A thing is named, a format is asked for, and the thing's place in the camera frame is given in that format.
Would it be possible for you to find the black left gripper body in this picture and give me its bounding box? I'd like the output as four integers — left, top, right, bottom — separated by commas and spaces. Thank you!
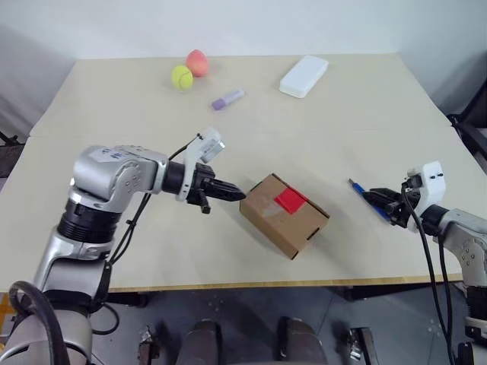
188, 162, 217, 214

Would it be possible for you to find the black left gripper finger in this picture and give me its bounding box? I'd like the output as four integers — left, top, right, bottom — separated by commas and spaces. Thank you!
205, 188, 247, 202
205, 177, 244, 195

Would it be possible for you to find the red tape seal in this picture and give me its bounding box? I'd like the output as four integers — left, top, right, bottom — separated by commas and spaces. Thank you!
274, 185, 309, 214

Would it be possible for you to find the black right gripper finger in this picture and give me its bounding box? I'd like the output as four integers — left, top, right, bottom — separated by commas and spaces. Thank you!
368, 198, 397, 222
363, 187, 401, 203

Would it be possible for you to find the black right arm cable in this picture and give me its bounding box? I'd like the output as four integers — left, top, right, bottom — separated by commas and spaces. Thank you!
399, 181, 460, 365

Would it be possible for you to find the brown cardboard box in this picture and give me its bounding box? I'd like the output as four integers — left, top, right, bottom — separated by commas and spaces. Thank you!
238, 173, 331, 261

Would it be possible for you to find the white rectangular case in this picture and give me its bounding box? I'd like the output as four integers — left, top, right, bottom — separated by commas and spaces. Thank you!
279, 55, 329, 100

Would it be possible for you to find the black stand leg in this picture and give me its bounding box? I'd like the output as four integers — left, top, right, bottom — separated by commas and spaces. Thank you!
0, 127, 21, 179

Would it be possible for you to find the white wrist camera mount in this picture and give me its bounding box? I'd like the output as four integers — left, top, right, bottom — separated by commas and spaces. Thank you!
401, 160, 445, 233
175, 128, 226, 202

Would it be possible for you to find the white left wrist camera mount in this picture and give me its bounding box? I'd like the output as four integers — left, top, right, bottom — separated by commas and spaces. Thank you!
175, 128, 226, 202

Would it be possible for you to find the metal table foot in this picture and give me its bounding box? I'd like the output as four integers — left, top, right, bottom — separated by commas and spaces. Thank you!
346, 325, 377, 365
137, 325, 161, 365

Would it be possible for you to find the blue pen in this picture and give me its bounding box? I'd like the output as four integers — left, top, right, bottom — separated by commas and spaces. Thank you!
346, 178, 395, 225

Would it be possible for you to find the pink peach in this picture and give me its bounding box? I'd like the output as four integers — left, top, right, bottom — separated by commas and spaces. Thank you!
186, 49, 210, 78

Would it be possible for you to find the yellow tennis ball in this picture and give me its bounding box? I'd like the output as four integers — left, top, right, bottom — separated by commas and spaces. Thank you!
170, 65, 194, 91

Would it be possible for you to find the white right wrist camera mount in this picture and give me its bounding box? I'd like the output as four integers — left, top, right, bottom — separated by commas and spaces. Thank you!
401, 160, 445, 233

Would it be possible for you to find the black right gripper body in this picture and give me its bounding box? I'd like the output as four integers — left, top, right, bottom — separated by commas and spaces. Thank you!
387, 181, 422, 230

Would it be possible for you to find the black chair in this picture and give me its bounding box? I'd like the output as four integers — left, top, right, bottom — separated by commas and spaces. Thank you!
447, 89, 487, 163

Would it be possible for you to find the purple highlighter pen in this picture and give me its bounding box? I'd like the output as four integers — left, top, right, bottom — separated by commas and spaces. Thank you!
211, 89, 246, 112

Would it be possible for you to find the dark rounded shape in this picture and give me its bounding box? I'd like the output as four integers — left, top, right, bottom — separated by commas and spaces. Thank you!
277, 316, 328, 365
182, 319, 224, 365

